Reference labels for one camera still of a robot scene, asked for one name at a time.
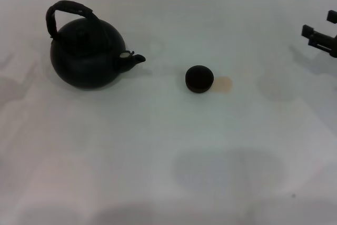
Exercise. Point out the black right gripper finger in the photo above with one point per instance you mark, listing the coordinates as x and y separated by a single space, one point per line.
332 16
323 43

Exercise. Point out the small dark teacup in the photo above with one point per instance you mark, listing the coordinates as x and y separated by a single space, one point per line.
199 80

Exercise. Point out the pale brown tea spill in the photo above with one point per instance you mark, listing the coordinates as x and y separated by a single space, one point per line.
225 85

